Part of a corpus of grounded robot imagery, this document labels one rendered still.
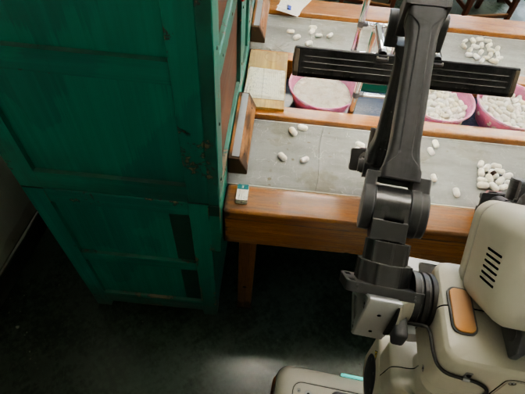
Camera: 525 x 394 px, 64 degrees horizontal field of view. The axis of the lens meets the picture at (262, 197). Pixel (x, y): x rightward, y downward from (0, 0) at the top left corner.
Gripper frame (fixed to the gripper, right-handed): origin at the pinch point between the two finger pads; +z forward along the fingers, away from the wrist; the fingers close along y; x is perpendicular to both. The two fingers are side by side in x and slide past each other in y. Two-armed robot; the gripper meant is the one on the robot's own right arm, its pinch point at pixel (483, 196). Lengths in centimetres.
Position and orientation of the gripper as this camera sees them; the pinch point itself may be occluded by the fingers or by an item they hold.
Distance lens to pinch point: 150.3
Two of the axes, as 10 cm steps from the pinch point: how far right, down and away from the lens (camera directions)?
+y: -9.9, -1.1, 0.1
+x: -1.0, 9.5, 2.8
